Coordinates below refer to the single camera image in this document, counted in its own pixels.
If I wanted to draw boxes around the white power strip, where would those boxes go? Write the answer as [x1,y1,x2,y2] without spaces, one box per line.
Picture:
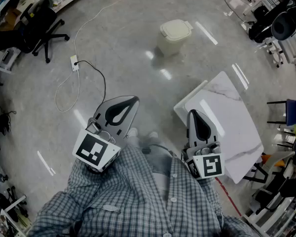
[70,55,80,72]

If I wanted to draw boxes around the white marble table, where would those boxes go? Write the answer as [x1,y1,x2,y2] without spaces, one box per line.
[185,71,264,184]

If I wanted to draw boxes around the person's white undershirt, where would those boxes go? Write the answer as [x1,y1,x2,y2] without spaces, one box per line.
[151,170,171,201]

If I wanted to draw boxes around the black sneakers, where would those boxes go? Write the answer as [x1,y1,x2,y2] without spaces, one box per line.
[0,112,13,136]

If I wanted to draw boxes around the black mesh-back chair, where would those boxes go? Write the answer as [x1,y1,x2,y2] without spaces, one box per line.
[271,6,296,42]

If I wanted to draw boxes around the black office chair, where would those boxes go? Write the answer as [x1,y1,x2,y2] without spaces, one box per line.
[0,0,70,64]

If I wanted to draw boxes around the white power cable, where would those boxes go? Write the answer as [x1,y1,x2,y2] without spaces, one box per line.
[54,0,170,113]

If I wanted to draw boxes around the black bag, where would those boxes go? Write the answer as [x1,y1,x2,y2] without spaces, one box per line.
[248,21,274,43]

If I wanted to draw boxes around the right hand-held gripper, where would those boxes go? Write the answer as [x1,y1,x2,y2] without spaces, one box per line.
[182,109,225,181]

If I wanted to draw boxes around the white side desk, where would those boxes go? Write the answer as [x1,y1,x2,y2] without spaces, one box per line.
[0,47,20,74]

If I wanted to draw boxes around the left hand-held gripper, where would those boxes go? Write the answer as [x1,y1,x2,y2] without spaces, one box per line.
[72,95,141,174]

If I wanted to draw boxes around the cream lidded trash bin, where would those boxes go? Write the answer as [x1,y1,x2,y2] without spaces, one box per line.
[157,19,194,58]

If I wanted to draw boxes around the black plugged-in cable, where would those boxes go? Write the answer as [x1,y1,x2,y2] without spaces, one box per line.
[75,60,107,106]

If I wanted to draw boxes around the person's plaid shirt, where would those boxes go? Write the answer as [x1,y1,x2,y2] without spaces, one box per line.
[27,142,255,237]

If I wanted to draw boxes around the person's left white shoe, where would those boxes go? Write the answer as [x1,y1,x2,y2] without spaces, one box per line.
[127,127,139,140]

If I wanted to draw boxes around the cardboard box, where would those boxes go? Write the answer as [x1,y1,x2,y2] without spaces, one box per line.
[0,7,22,32]

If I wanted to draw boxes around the person's blue jeans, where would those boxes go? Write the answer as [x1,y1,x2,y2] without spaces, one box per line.
[138,138,175,177]

